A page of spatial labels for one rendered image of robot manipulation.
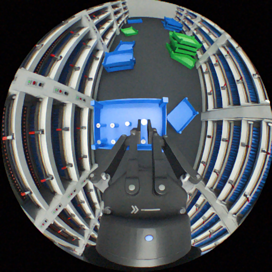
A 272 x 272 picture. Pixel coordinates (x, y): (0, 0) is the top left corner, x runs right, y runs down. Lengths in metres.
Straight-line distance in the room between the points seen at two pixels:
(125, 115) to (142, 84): 0.56
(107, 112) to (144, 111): 0.17
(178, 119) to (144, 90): 0.44
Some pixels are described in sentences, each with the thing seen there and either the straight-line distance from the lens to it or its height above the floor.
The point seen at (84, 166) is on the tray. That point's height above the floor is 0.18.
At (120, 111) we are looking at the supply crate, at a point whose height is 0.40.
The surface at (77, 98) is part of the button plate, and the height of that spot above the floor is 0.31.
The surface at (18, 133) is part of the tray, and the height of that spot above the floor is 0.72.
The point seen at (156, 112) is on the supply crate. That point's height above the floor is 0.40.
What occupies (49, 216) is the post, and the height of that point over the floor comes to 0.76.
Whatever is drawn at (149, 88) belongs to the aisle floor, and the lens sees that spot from 0.85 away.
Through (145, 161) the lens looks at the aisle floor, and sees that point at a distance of 0.84.
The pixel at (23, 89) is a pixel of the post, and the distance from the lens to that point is 0.49.
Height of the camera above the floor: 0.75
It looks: 82 degrees down
